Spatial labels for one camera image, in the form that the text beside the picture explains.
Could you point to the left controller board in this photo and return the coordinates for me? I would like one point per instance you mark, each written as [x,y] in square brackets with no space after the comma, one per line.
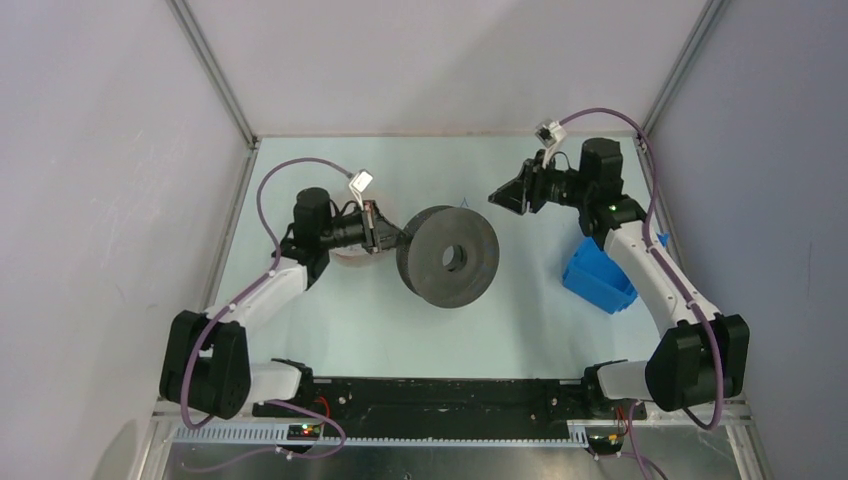
[304,432]

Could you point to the black cable spool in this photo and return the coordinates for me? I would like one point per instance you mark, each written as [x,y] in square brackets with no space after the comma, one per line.
[451,257]

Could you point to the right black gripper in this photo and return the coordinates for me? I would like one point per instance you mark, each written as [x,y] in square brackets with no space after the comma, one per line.
[531,181]

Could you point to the right controller board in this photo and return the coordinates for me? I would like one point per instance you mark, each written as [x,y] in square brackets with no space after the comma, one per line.
[607,445]

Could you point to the blue plastic bin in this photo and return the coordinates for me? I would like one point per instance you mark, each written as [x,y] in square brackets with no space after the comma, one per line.
[592,275]

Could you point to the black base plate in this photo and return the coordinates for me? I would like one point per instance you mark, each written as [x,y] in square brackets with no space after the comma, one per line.
[451,409]

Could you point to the controller board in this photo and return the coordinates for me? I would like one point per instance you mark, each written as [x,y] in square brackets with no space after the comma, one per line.
[304,432]
[607,445]

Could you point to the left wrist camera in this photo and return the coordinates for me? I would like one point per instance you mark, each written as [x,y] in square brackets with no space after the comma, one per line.
[358,184]

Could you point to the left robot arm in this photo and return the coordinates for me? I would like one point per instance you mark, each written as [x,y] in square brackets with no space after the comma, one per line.
[207,365]

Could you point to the white cable spool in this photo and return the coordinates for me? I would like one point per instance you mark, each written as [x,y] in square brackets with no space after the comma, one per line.
[354,256]

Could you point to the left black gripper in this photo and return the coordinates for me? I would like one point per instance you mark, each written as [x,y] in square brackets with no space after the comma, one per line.
[377,232]

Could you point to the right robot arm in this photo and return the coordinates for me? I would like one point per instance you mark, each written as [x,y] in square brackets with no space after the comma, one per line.
[702,353]

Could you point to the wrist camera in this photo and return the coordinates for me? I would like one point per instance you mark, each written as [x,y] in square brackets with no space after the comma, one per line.
[551,134]
[358,184]

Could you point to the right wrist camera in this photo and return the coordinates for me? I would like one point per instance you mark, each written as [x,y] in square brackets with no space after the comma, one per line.
[551,134]

